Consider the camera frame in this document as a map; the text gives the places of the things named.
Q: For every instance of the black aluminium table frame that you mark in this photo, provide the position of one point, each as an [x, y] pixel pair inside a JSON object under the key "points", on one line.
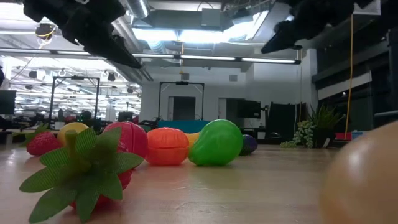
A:
{"points": [[270, 142]]}

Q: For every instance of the blue box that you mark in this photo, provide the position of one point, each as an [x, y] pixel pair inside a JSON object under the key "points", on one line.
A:
{"points": [[357, 134]]}

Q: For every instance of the black computer monitor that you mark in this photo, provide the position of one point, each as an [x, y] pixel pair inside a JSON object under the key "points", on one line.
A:
{"points": [[7, 102]]}

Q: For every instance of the orange toy orange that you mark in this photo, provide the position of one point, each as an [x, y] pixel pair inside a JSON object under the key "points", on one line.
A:
{"points": [[168, 146]]}

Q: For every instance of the black round ceiling lamp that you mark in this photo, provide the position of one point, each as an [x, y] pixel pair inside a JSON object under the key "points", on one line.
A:
{"points": [[45, 30]]}

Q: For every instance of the toy strawberry small leaves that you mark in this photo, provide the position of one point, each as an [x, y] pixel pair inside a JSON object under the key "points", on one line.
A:
{"points": [[43, 144]]}

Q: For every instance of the red box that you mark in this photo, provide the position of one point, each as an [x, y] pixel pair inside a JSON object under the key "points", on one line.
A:
{"points": [[342, 136]]}

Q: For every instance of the grey ceiling box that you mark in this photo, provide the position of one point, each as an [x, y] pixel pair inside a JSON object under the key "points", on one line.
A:
{"points": [[211, 17]]}

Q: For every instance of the toy strawberry with big leaves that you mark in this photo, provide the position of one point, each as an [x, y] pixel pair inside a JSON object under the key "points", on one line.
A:
{"points": [[84, 168]]}

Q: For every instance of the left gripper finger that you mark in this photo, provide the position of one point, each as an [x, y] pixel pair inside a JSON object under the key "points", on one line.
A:
{"points": [[118, 40], [115, 54]]}

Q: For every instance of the silver ceiling ventilation duct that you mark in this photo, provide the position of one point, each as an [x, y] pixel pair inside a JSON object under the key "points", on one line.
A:
{"points": [[138, 7]]}

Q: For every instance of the long ceiling light strip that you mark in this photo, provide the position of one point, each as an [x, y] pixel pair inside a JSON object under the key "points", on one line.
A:
{"points": [[205, 58]]}

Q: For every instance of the purple toy grapes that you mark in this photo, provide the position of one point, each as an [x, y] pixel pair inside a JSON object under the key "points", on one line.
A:
{"points": [[250, 144]]}

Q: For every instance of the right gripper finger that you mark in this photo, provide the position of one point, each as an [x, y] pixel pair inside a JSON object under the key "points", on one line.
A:
{"points": [[284, 27], [286, 42]]}

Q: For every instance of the tan toy potato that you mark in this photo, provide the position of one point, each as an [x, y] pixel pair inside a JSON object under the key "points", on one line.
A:
{"points": [[363, 180]]}

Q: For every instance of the black standing panel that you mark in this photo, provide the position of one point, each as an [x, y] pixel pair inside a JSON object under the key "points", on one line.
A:
{"points": [[284, 121]]}

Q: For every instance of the blue plastic tupperware container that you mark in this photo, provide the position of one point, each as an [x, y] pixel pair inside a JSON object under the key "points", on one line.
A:
{"points": [[183, 126]]}

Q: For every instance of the yellow toy banana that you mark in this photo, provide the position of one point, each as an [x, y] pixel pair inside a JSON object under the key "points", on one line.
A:
{"points": [[192, 139]]}

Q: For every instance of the black wall screen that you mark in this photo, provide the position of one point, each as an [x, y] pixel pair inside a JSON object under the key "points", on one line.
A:
{"points": [[248, 109]]}

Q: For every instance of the black gantry frame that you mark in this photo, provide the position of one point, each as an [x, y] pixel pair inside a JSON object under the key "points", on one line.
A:
{"points": [[76, 77], [182, 83]]}

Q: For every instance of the yellow toy lemon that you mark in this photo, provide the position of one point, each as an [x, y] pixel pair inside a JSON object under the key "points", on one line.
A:
{"points": [[73, 128]]}

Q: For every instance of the potted artificial green plant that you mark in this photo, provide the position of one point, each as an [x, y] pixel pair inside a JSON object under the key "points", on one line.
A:
{"points": [[323, 124]]}

